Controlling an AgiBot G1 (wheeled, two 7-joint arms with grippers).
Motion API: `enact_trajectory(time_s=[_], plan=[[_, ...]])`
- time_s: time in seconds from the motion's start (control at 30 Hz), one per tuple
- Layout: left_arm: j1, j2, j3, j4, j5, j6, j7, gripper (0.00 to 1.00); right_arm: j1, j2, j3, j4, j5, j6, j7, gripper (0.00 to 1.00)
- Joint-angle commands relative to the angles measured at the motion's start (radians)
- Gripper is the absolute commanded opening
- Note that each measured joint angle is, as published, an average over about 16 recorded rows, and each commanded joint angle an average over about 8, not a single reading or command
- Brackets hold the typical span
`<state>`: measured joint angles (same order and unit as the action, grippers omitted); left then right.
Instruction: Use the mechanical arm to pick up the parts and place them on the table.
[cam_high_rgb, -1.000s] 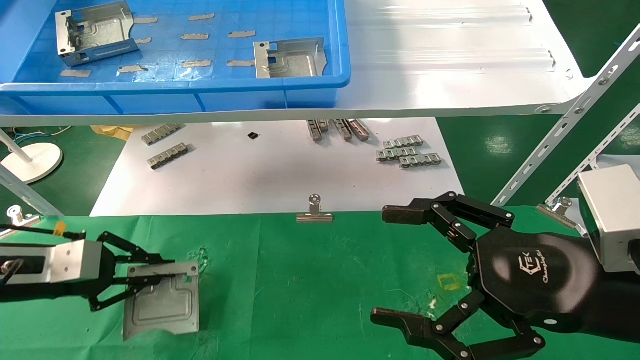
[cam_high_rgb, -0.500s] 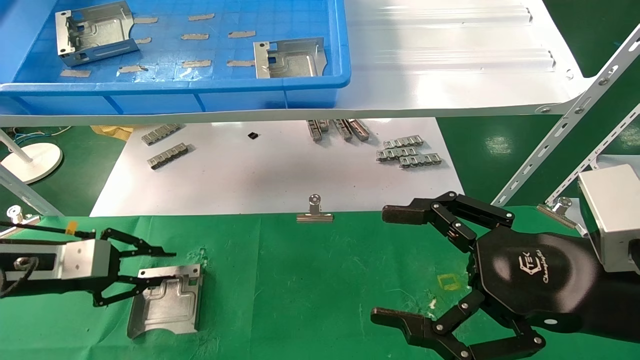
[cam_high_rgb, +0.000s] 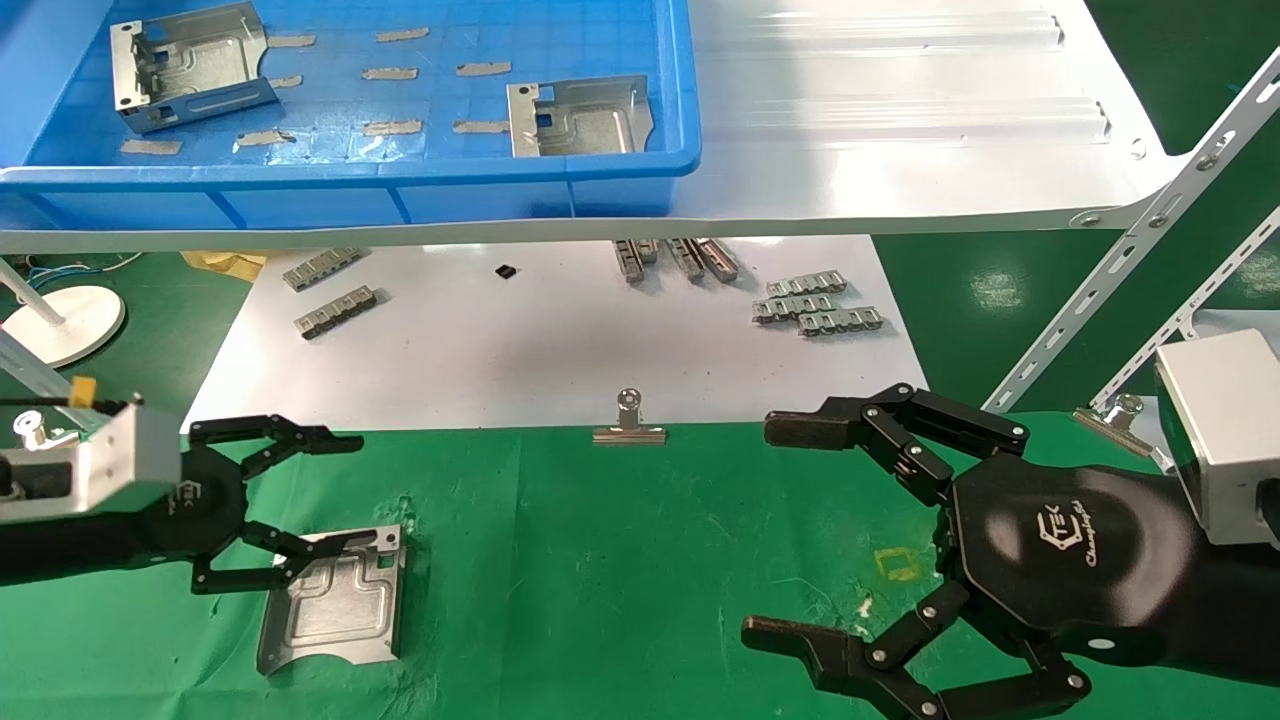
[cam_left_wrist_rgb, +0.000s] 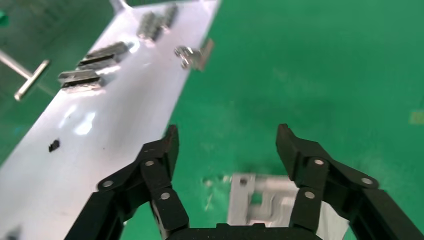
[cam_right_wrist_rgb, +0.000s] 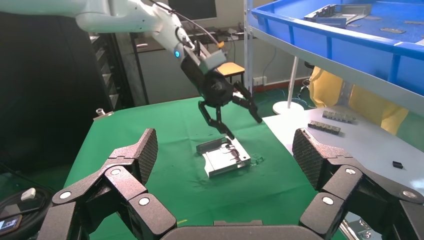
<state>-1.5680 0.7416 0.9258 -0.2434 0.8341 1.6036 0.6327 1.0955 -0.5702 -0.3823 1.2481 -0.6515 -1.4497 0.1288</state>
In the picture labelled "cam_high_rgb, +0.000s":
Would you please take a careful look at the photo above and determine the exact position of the white perforated angle bar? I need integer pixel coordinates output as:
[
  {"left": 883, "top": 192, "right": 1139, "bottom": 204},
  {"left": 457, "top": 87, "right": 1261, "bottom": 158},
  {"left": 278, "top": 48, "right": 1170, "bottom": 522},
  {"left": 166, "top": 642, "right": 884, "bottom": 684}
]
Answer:
[
  {"left": 982, "top": 48, "right": 1280, "bottom": 414},
  {"left": 1088, "top": 208, "right": 1280, "bottom": 409}
]

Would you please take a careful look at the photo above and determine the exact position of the white board sheet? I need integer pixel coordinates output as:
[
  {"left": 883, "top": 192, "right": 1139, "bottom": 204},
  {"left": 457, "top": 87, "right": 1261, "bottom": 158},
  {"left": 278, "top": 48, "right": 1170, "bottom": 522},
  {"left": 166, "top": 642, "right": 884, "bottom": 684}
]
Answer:
[{"left": 180, "top": 235, "right": 939, "bottom": 433}]

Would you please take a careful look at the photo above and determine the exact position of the curved-edge metal bracket part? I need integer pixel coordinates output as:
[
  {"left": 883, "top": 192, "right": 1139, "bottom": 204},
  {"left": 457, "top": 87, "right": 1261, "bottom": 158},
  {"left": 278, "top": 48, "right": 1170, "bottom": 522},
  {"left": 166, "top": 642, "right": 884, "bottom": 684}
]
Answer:
[{"left": 256, "top": 521, "right": 410, "bottom": 677}]

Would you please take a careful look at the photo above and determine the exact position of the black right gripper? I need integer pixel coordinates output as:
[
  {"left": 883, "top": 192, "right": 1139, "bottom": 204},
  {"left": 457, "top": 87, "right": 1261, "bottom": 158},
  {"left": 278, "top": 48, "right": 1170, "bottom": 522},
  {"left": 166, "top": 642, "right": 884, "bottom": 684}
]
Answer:
[{"left": 740, "top": 383, "right": 1213, "bottom": 720}]

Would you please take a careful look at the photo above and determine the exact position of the metal link strip part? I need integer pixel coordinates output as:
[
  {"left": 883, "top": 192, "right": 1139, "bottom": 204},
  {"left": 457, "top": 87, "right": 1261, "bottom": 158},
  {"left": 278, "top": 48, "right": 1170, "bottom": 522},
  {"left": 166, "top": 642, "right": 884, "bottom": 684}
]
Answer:
[
  {"left": 797, "top": 307, "right": 884, "bottom": 338},
  {"left": 766, "top": 271, "right": 849, "bottom": 298},
  {"left": 295, "top": 286, "right": 382, "bottom": 340},
  {"left": 752, "top": 295, "right": 833, "bottom": 325},
  {"left": 283, "top": 248, "right": 362, "bottom": 292}
]

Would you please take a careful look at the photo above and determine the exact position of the blue plastic bin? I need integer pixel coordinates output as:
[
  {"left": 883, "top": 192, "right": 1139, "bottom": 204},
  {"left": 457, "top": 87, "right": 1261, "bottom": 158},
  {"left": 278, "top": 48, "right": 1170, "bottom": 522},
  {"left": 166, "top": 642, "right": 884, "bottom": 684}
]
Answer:
[{"left": 0, "top": 0, "right": 701, "bottom": 233}]

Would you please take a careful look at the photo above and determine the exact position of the white round lamp stand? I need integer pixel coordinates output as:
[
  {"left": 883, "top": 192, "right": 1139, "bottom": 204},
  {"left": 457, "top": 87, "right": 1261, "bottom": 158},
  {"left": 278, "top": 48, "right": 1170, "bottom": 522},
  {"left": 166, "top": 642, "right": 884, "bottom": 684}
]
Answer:
[{"left": 0, "top": 260, "right": 127, "bottom": 369}]

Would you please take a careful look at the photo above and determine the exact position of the grey perforated angle bar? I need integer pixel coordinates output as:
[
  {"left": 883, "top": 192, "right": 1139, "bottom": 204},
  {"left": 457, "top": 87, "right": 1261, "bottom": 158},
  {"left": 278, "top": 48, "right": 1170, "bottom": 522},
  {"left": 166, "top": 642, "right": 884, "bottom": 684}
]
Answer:
[{"left": 0, "top": 330, "right": 77, "bottom": 398}]

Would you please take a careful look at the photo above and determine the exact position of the boxy folded metal bracket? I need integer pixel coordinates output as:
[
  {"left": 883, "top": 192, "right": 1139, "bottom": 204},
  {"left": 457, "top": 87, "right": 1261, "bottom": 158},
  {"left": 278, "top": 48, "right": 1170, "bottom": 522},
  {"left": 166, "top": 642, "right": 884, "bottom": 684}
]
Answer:
[{"left": 110, "top": 2, "right": 279, "bottom": 134}]

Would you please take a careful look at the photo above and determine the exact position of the silver binder clip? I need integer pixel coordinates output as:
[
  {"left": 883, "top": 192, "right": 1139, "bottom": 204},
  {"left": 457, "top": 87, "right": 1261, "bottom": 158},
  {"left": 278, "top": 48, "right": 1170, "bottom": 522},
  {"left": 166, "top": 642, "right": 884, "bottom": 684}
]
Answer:
[
  {"left": 1074, "top": 394, "right": 1167, "bottom": 459},
  {"left": 592, "top": 387, "right": 668, "bottom": 446},
  {"left": 10, "top": 410, "right": 81, "bottom": 453}
]

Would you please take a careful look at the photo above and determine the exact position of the white metal shelf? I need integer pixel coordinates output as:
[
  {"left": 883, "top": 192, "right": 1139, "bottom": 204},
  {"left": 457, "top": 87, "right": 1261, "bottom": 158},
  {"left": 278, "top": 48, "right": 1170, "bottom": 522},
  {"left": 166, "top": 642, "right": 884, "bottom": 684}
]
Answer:
[{"left": 0, "top": 0, "right": 1191, "bottom": 254}]

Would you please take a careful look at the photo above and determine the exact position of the thin blue cable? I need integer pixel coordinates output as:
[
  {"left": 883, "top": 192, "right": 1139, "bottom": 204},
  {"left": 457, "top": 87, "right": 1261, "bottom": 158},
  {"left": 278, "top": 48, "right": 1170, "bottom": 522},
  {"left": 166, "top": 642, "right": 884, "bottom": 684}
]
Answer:
[{"left": 20, "top": 252, "right": 146, "bottom": 283}]

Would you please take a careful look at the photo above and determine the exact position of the flat notched metal bracket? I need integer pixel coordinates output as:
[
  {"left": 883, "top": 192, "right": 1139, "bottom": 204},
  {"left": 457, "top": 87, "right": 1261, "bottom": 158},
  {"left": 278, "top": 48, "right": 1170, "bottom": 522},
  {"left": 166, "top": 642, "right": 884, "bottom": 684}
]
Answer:
[{"left": 506, "top": 75, "right": 656, "bottom": 159}]

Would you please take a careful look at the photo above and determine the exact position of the yellow crumpled bag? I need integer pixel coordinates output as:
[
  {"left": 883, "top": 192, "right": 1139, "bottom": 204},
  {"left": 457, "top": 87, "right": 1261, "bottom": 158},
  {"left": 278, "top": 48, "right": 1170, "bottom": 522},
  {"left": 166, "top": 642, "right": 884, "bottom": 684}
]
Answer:
[{"left": 180, "top": 250, "right": 269, "bottom": 284}]

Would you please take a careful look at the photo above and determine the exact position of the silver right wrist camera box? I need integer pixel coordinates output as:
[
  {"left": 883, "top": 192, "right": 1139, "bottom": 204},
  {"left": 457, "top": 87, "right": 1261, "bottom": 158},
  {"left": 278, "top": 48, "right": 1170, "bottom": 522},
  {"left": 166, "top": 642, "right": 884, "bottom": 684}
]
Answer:
[{"left": 1154, "top": 328, "right": 1280, "bottom": 548}]

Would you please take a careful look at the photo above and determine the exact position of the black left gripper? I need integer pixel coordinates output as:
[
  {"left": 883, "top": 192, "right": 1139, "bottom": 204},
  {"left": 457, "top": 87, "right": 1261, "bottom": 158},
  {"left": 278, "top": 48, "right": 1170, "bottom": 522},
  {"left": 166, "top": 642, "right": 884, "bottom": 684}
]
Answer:
[{"left": 130, "top": 414, "right": 377, "bottom": 597}]

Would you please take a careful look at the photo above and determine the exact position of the green cloth cover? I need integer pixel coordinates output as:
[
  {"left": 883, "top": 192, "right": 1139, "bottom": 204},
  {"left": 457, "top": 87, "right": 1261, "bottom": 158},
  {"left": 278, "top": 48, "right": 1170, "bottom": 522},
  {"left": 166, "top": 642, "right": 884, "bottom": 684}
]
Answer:
[{"left": 0, "top": 411, "right": 1280, "bottom": 720}]

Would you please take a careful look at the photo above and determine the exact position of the black camera cable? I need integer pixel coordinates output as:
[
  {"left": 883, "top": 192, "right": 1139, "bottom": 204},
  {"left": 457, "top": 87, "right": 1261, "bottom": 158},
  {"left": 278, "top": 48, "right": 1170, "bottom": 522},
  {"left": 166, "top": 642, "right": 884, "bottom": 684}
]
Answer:
[{"left": 0, "top": 394, "right": 137, "bottom": 410}]

